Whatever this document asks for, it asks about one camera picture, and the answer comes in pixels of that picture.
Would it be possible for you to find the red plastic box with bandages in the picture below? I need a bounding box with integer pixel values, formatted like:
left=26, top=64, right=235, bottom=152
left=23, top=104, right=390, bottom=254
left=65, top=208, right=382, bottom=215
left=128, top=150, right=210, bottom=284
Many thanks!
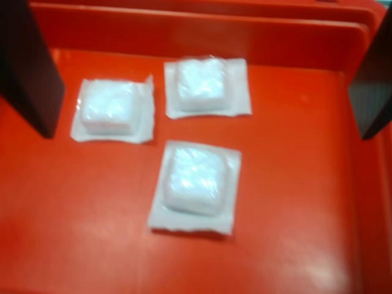
left=0, top=0, right=392, bottom=294

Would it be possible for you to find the white bandage pack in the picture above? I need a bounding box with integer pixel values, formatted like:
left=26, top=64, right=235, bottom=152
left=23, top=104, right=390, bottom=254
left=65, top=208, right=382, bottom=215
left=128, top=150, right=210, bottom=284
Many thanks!
left=69, top=73, right=154, bottom=145
left=146, top=140, right=243, bottom=235
left=164, top=55, right=252, bottom=119

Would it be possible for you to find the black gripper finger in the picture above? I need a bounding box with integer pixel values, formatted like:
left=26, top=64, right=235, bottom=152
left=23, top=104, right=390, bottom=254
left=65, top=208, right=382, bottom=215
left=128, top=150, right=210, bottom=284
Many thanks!
left=0, top=0, right=68, bottom=139
left=349, top=0, right=392, bottom=141

